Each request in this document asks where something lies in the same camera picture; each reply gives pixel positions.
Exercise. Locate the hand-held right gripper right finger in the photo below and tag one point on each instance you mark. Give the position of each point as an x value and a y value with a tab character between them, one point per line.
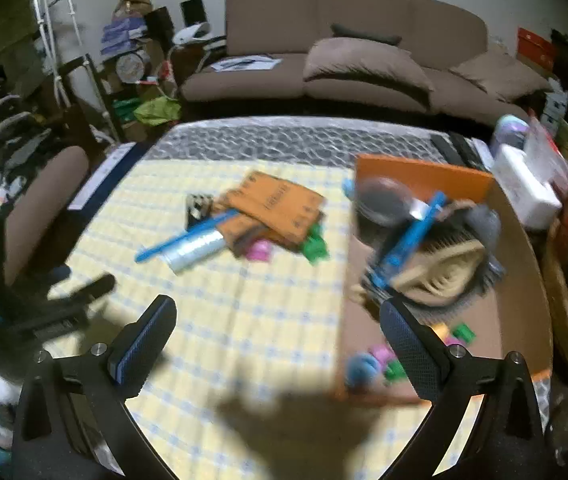
411	355

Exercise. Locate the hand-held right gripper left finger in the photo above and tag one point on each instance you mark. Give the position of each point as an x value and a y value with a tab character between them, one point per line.
136	346

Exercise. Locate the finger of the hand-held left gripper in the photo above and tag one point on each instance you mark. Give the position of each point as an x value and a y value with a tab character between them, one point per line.
86	289

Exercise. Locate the orange cardboard box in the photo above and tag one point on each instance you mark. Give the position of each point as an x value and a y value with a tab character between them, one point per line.
509	280

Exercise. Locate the grey pebble-patterned desktop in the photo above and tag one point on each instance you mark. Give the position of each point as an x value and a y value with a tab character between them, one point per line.
264	140

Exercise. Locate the green toy block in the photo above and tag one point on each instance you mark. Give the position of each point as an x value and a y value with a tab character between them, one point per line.
394	372
464	334
316	246

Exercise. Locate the pink toy block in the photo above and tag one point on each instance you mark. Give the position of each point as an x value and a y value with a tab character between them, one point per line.
259	251
383	352

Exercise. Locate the brown padded chair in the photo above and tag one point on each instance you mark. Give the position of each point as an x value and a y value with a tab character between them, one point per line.
46	200

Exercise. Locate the beige ribbed comb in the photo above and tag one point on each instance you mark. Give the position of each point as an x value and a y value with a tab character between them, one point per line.
439	270

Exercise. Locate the blue plastic brush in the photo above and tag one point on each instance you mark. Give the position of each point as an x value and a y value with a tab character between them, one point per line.
409	245

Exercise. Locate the yellow checked tablecloth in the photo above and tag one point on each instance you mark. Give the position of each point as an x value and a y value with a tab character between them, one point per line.
244	320

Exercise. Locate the blue toothbrush on table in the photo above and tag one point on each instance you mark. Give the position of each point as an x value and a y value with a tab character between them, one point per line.
196	247

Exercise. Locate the pile of clothes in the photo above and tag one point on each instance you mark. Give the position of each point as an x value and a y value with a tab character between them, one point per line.
4	130

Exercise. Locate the small black block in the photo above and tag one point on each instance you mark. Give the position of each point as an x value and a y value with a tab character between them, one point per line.
198	206

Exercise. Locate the green plastic bag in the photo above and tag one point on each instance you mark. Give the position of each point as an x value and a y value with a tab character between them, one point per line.
156	110

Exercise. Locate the orange booklet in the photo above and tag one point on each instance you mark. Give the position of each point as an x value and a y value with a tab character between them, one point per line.
274	205

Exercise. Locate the black remote control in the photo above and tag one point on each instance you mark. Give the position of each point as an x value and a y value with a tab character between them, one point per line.
451	150

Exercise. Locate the round printed tin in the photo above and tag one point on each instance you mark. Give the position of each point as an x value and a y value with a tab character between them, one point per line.
131	67

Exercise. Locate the white clothes rack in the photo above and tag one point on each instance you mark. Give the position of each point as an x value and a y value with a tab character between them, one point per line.
51	35

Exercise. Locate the purple-lidded container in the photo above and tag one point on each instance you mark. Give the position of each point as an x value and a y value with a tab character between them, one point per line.
511	131

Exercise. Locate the stack of blue boxes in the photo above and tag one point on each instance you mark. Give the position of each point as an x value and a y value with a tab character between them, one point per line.
121	35

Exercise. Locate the white papers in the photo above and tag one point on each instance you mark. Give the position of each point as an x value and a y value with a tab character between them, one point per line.
244	63

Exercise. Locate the white handheld appliance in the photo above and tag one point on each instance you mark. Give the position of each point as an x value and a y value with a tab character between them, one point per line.
191	34

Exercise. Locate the flat brown sofa cushion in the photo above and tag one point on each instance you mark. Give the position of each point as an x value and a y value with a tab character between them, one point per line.
499	75

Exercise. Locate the large brown sofa cushion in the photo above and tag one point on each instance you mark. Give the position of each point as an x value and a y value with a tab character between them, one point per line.
364	65

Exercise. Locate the brown fabric sofa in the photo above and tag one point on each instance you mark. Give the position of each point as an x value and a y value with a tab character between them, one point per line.
264	20

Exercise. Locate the red cardboard box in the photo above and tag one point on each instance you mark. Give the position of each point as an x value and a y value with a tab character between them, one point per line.
534	45

